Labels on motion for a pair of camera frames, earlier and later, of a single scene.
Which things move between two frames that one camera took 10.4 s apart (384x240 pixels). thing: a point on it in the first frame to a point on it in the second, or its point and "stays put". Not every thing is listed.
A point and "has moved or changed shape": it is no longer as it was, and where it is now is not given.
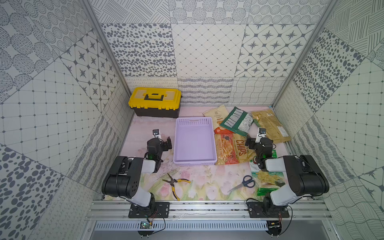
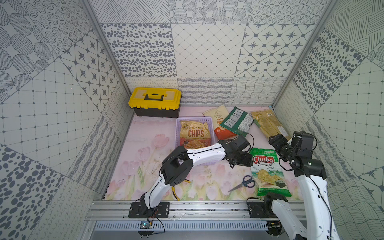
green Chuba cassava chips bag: (267, 182) stays put
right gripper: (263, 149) to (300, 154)
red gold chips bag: (230, 148) has moved or changed shape
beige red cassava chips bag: (218, 114) stays put
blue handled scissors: (247, 181) stays put
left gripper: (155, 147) to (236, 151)
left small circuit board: (145, 224) stays put
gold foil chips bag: (275, 130) stays put
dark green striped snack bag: (238, 121) stays put
